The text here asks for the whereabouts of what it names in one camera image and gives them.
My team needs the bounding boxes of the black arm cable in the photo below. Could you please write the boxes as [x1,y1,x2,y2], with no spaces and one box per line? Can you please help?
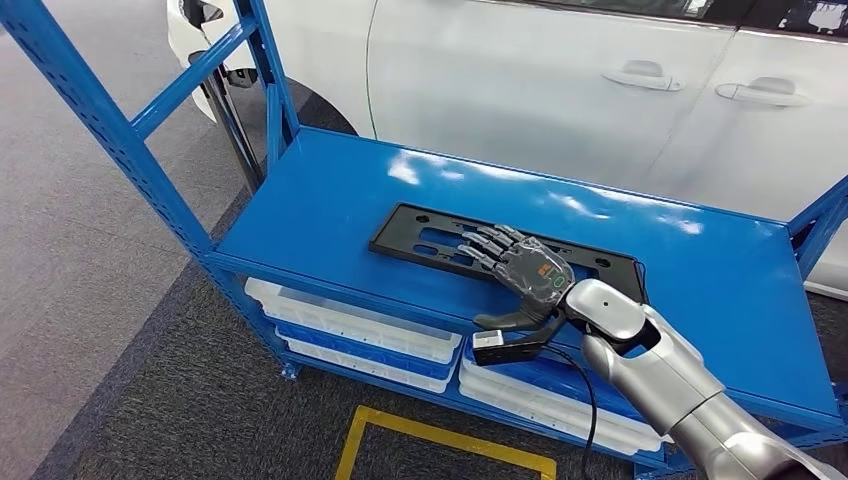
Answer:
[543,344,599,480]

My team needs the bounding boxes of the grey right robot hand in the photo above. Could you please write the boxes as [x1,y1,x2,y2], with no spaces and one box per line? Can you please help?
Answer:
[457,223,576,333]

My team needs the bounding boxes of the white car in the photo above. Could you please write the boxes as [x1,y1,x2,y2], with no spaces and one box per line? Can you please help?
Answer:
[165,0,848,303]

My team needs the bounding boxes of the blue metal shelf rack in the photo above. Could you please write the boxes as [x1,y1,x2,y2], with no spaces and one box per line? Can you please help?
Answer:
[0,0,848,480]

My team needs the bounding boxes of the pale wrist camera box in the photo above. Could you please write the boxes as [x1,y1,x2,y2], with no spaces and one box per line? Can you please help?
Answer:
[471,311,571,368]

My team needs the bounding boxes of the dark metal pole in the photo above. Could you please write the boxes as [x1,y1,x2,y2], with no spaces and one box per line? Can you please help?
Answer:
[198,66,266,193]

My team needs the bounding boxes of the white plastic bin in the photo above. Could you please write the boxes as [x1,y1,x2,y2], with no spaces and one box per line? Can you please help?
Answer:
[243,276,463,366]
[458,360,664,445]
[276,331,455,395]
[458,384,670,458]

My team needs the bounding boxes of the black plastic bracket part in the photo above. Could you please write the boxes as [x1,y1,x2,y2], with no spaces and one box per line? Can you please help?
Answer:
[368,202,651,306]

